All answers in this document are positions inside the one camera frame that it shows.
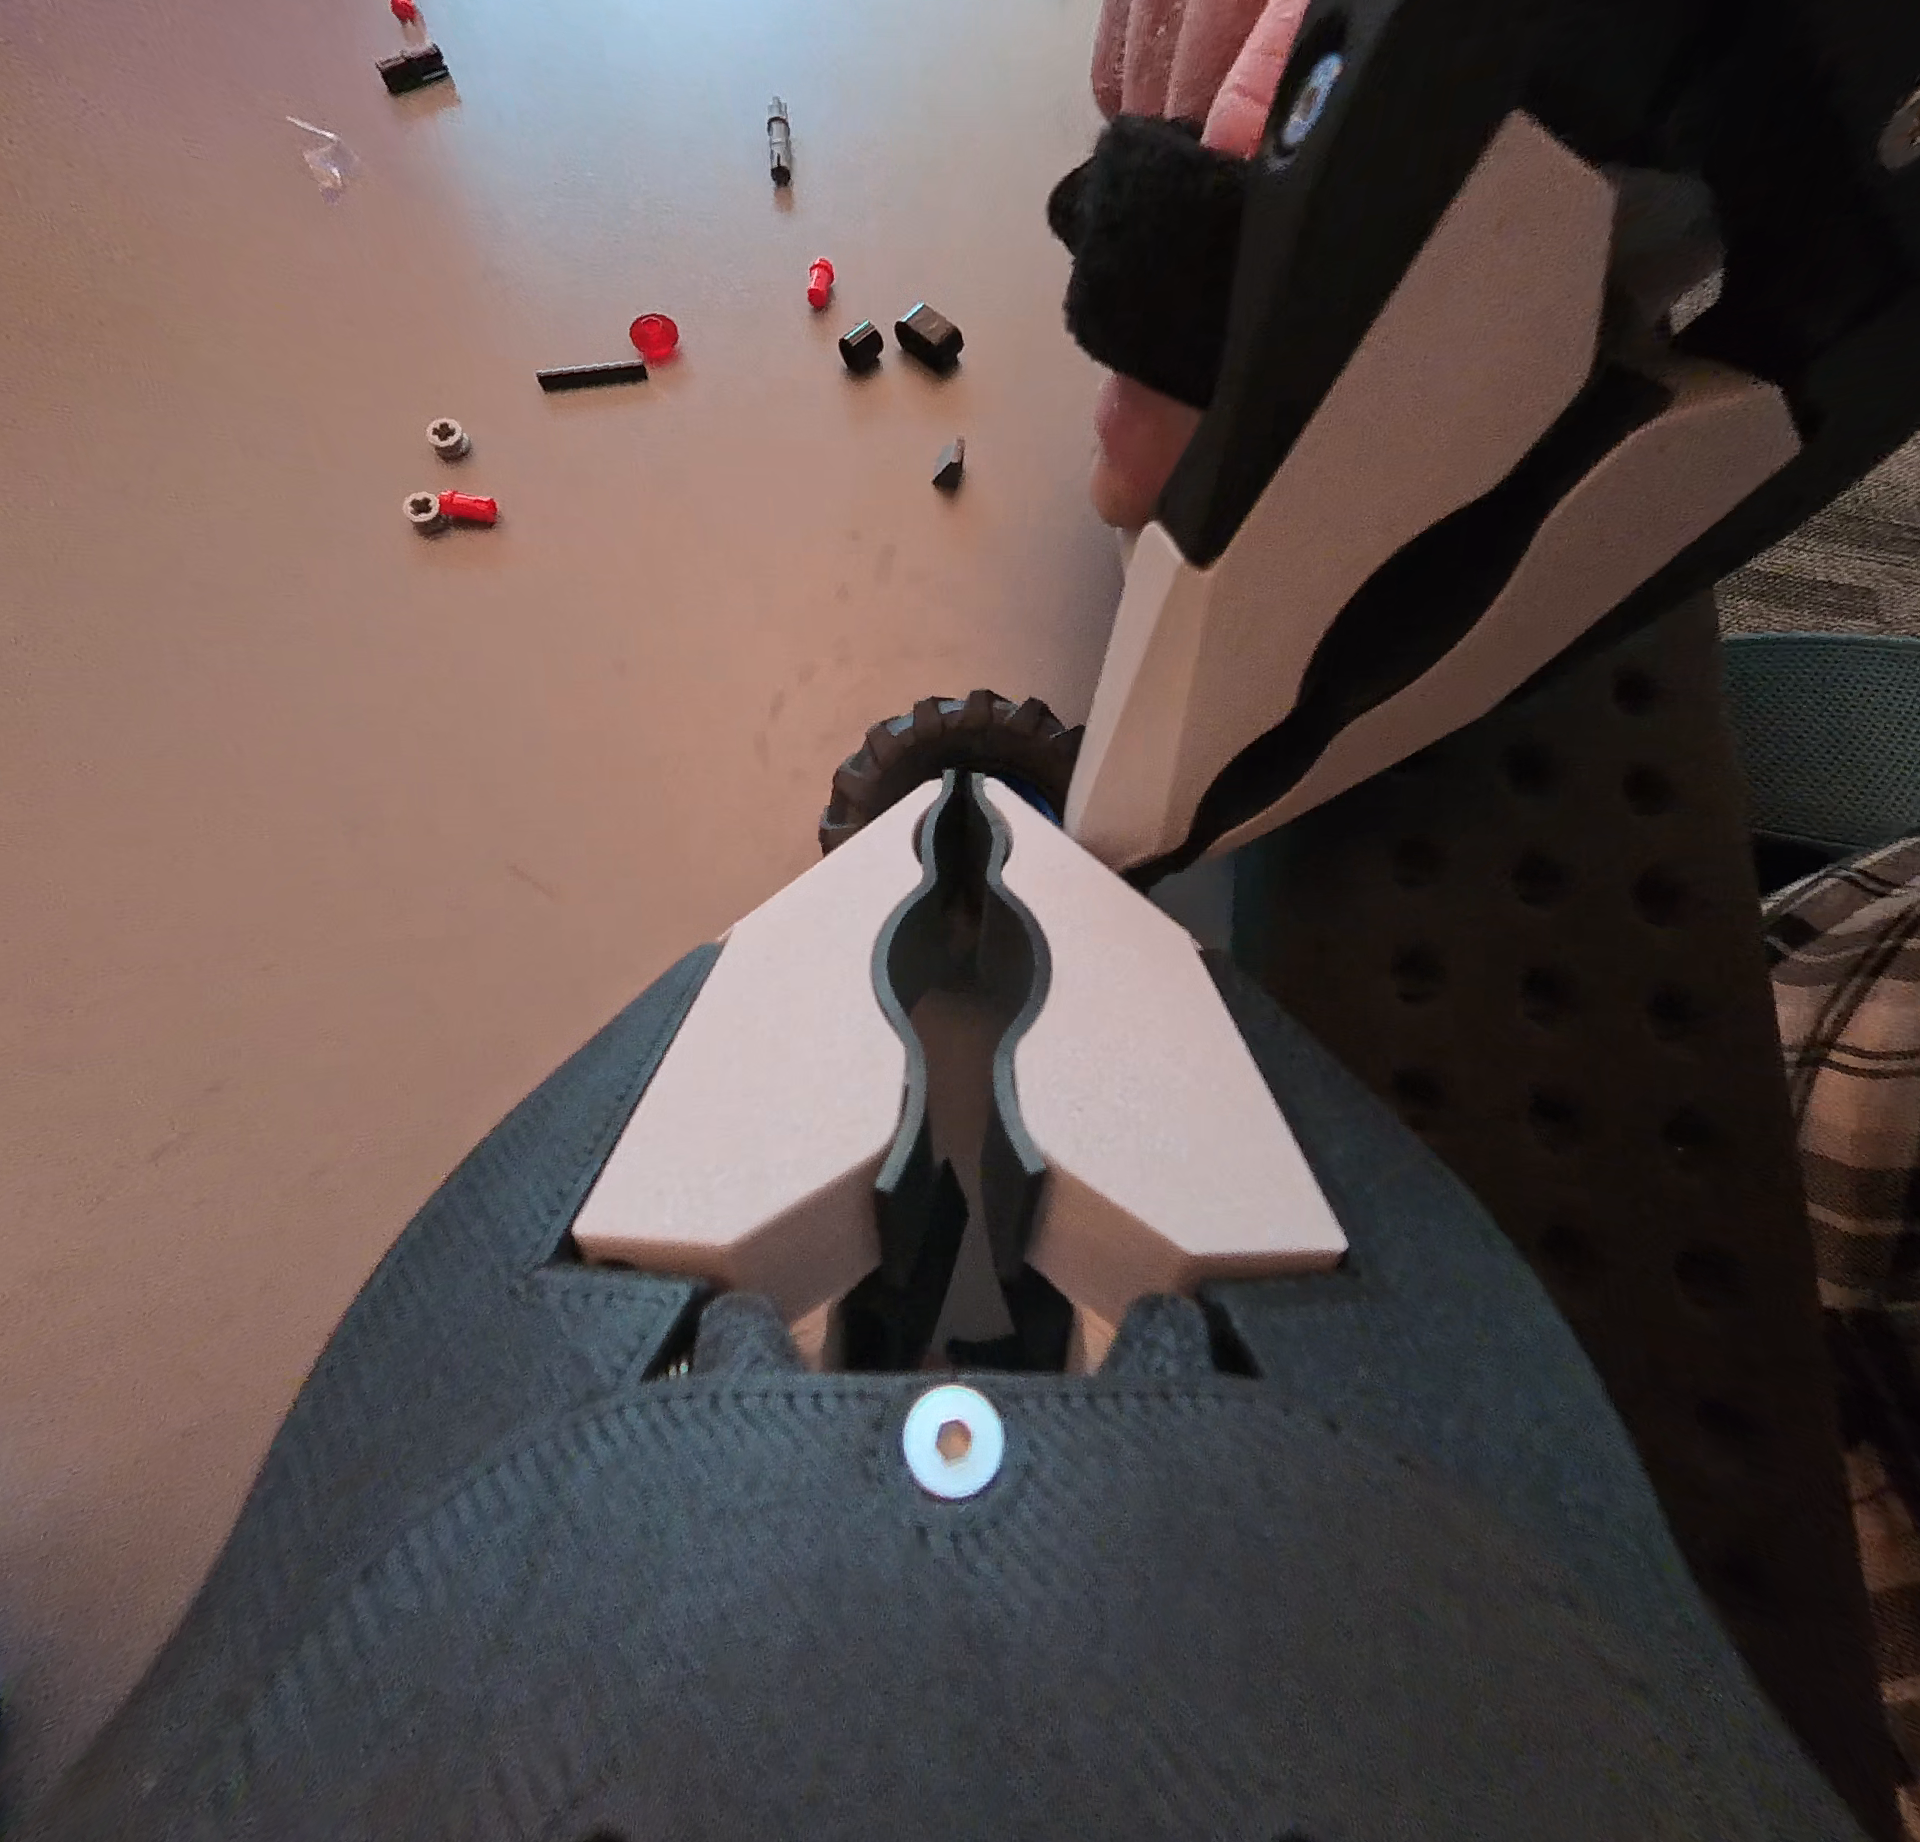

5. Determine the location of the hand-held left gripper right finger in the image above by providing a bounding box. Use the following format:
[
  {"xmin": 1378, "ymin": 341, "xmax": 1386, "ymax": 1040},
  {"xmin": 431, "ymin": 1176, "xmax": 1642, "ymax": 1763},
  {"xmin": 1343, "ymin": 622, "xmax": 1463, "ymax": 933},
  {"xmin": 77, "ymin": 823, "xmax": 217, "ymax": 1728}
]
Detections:
[{"xmin": 967, "ymin": 773, "xmax": 1349, "ymax": 1370}]

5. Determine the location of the grey desk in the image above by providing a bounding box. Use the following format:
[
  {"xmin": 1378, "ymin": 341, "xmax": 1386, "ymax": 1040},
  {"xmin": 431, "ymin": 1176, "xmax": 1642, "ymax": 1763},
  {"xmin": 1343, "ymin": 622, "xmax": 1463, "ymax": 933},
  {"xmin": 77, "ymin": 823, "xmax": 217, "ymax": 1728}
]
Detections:
[{"xmin": 0, "ymin": 0, "xmax": 1247, "ymax": 1799}]

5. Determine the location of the small pale toy piece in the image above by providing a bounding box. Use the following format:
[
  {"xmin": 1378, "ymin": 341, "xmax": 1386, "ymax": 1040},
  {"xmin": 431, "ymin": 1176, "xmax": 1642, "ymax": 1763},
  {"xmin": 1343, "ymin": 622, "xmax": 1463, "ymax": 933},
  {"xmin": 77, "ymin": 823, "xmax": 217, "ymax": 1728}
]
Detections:
[{"xmin": 283, "ymin": 110, "xmax": 361, "ymax": 203}]

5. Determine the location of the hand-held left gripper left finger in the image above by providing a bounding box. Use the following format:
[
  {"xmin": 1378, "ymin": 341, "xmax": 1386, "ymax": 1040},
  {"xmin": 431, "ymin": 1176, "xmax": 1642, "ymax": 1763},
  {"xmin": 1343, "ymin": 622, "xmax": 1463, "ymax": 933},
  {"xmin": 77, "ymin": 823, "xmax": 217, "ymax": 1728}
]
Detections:
[{"xmin": 572, "ymin": 773, "xmax": 963, "ymax": 1370}]

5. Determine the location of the black toy tire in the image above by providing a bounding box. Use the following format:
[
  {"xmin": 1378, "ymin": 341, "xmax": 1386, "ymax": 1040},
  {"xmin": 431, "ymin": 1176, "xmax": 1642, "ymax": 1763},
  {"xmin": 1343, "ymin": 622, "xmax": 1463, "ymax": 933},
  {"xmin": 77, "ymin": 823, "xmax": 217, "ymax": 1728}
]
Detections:
[{"xmin": 817, "ymin": 687, "xmax": 1087, "ymax": 858}]

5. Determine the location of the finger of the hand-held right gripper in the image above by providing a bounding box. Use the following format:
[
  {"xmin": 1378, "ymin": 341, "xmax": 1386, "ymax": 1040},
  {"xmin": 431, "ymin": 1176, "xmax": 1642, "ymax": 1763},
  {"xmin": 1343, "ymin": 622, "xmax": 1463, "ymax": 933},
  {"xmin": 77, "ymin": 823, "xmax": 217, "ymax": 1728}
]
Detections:
[
  {"xmin": 1064, "ymin": 110, "xmax": 1625, "ymax": 875},
  {"xmin": 1123, "ymin": 366, "xmax": 1804, "ymax": 891}
]

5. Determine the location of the teal chair seat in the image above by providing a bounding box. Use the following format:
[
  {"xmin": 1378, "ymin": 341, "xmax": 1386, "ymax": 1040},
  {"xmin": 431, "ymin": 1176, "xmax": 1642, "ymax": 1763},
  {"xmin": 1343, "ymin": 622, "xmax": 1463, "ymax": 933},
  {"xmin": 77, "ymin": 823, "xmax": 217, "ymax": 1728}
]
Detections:
[{"xmin": 1716, "ymin": 634, "xmax": 1920, "ymax": 856}]

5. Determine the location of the person's right hand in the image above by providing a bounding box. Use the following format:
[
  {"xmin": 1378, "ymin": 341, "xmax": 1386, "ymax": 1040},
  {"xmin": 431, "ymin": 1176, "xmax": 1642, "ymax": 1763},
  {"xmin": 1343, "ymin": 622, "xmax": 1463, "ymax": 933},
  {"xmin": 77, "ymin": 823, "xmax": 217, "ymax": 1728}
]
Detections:
[{"xmin": 1089, "ymin": 0, "xmax": 1348, "ymax": 531}]

